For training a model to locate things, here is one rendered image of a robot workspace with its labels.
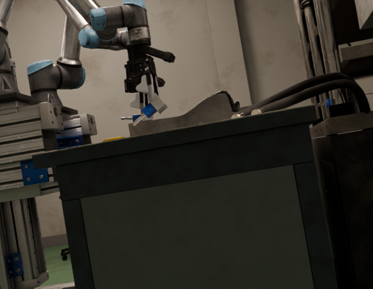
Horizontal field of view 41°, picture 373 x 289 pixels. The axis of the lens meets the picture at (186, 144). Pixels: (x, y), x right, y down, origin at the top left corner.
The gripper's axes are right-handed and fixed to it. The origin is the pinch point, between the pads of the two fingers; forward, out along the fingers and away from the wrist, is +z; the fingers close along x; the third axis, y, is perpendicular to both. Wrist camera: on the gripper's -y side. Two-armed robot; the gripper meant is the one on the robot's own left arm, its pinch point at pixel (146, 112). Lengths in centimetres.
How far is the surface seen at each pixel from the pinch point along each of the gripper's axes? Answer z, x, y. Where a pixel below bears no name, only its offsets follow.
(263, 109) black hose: -3, 57, -49
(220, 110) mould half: -1.0, 19.0, -32.4
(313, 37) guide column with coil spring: -30, -73, -71
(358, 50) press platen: -20, -1, -83
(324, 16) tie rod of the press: -32, 3, -70
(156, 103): -5.1, 31.4, -12.3
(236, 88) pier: 3, -351, -8
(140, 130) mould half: 5.1, 19.6, -2.7
